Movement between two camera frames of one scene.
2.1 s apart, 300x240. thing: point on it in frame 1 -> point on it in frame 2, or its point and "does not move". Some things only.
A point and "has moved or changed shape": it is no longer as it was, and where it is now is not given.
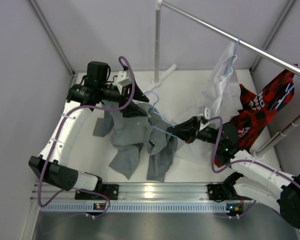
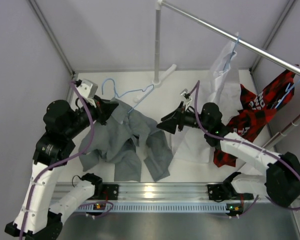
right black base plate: (217, 192) does not move
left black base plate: (111, 191) does not move
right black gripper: (187, 130) -> (170, 125)
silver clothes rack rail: (244, 43) does not move
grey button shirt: (130, 133) has moved or changed shape
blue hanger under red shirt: (288, 90) does not move
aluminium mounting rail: (142, 193) does not move
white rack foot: (156, 84) does not move
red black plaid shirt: (258, 106) does not move
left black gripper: (133, 110) -> (104, 109)
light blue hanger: (174, 134) has moved or changed shape
